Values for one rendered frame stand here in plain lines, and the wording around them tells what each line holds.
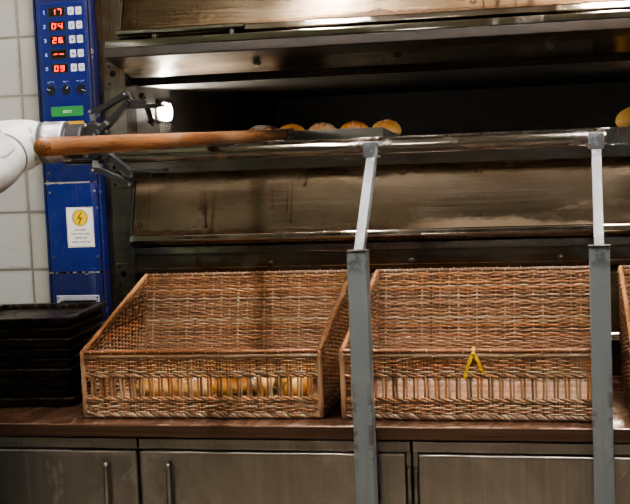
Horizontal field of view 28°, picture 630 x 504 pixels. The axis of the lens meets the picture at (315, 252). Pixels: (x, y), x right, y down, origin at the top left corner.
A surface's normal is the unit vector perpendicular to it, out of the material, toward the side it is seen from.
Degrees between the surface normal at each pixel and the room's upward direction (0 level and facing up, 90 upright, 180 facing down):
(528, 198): 70
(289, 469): 91
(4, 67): 90
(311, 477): 90
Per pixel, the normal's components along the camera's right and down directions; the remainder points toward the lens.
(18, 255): -0.21, 0.10
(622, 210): -0.19, -0.26
